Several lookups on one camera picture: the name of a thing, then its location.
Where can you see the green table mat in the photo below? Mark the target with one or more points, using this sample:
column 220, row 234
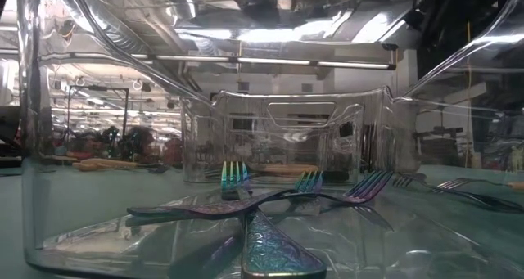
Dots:
column 10, row 230

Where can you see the long ceiling tube light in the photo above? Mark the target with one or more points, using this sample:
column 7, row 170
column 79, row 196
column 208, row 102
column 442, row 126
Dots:
column 278, row 61

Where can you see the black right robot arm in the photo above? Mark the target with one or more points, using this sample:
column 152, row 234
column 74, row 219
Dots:
column 450, row 5

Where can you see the iridescent fork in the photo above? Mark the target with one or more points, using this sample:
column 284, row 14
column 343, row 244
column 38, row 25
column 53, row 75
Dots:
column 278, row 250
column 409, row 180
column 196, row 210
column 368, row 187

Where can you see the wooden table with black frame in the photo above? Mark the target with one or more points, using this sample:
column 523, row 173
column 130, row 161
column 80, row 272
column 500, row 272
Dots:
column 65, row 159

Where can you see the black metal frame stand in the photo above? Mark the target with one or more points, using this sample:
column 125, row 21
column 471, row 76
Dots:
column 98, row 88

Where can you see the clear plastic bin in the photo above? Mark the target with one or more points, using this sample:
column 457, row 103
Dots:
column 245, row 148
column 32, row 107
column 192, row 148

